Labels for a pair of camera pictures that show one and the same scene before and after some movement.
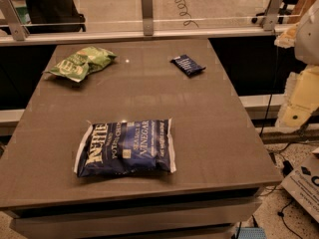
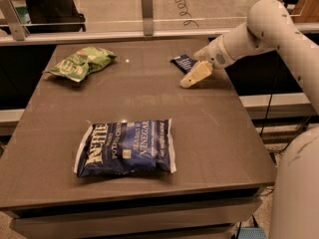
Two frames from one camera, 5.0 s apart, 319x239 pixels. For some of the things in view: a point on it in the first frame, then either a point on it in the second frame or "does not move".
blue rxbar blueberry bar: (187, 65) does not move
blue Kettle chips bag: (127, 147) does not move
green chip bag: (77, 65) does not move
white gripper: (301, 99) -> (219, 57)
